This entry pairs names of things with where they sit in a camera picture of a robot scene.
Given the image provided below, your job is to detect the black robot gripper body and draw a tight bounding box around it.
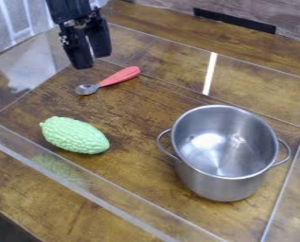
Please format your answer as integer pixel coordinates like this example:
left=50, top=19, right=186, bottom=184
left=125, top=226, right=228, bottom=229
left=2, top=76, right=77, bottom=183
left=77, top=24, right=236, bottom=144
left=46, top=0, right=103, bottom=32

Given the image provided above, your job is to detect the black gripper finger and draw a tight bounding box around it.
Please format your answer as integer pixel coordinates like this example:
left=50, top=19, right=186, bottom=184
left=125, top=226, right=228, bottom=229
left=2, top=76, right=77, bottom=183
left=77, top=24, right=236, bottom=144
left=87, top=18, right=111, bottom=58
left=58, top=27, right=93, bottom=69

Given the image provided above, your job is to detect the green bumpy bitter gourd toy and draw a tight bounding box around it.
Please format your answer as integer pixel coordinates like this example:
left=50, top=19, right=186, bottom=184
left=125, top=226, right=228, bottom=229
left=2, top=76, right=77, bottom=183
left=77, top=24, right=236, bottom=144
left=39, top=116, right=110, bottom=154

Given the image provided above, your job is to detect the silver metal pot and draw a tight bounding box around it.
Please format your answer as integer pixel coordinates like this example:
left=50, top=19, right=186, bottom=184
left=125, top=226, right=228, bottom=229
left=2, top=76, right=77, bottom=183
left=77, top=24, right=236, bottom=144
left=162, top=105, right=288, bottom=202

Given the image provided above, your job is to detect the spoon with red handle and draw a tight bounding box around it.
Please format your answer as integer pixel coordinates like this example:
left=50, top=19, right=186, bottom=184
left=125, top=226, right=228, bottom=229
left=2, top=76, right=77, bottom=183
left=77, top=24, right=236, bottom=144
left=75, top=66, right=141, bottom=95

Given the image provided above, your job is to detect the black strip on wall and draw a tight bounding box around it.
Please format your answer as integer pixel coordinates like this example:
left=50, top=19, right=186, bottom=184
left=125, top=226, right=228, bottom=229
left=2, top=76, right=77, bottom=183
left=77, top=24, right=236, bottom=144
left=193, top=8, right=276, bottom=34

